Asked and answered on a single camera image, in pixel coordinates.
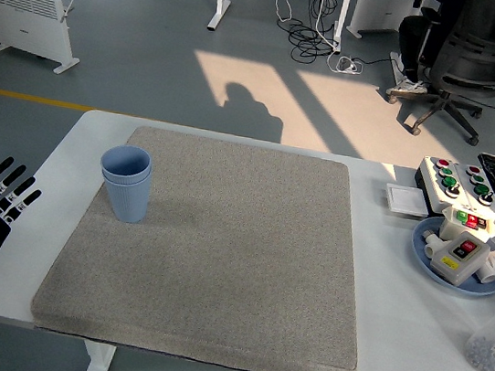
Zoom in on grey switch box red button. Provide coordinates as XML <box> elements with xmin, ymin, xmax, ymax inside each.
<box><xmin>427</xmin><ymin>228</ymin><xmax>494</xmax><ymax>292</ymax></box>

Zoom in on black floor cable bundle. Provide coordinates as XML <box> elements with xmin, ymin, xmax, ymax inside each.
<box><xmin>285</xmin><ymin>0</ymin><xmax>348</xmax><ymax>68</ymax></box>

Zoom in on black mesh office chair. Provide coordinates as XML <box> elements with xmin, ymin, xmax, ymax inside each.
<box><xmin>383</xmin><ymin>0</ymin><xmax>495</xmax><ymax>150</ymax></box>

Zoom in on grey-brown foam mat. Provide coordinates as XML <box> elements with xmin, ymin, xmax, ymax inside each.
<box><xmin>26</xmin><ymin>113</ymin><xmax>387</xmax><ymax>371</ymax></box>

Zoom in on white pipe fitting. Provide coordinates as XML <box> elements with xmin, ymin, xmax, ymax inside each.
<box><xmin>418</xmin><ymin>228</ymin><xmax>444</xmax><ymax>260</ymax></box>
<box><xmin>473</xmin><ymin>249</ymin><xmax>495</xmax><ymax>285</ymax></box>

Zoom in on white push-button control box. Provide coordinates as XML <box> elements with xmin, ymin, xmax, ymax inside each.
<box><xmin>448</xmin><ymin>162</ymin><xmax>495</xmax><ymax>224</ymax></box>
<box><xmin>410</xmin><ymin>154</ymin><xmax>469</xmax><ymax>221</ymax></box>

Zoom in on blue round plate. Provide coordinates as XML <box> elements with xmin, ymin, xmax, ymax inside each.
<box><xmin>405</xmin><ymin>213</ymin><xmax>495</xmax><ymax>301</ymax></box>

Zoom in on white table leg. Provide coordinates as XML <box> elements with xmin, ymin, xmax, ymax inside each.
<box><xmin>78</xmin><ymin>340</ymin><xmax>118</xmax><ymax>371</ymax></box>

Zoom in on white panel heater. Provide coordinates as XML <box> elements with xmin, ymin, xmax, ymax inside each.
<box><xmin>344</xmin><ymin>0</ymin><xmax>425</xmax><ymax>47</ymax></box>
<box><xmin>0</xmin><ymin>0</ymin><xmax>89</xmax><ymax>78</ymax></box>

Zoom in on person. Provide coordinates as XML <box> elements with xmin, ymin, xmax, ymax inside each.
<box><xmin>384</xmin><ymin>0</ymin><xmax>487</xmax><ymax>107</ymax></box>

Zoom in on blue ribbed plastic cup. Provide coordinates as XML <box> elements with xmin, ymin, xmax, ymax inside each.
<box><xmin>97</xmin><ymin>142</ymin><xmax>155</xmax><ymax>191</ymax></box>
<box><xmin>94</xmin><ymin>163</ymin><xmax>154</xmax><ymax>227</ymax></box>

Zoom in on white box green red buttons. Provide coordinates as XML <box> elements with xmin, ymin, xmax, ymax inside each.
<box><xmin>437</xmin><ymin>203</ymin><xmax>495</xmax><ymax>249</ymax></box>

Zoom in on white square wall switch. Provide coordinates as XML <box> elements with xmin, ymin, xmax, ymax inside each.
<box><xmin>381</xmin><ymin>182</ymin><xmax>432</xmax><ymax>219</ymax></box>

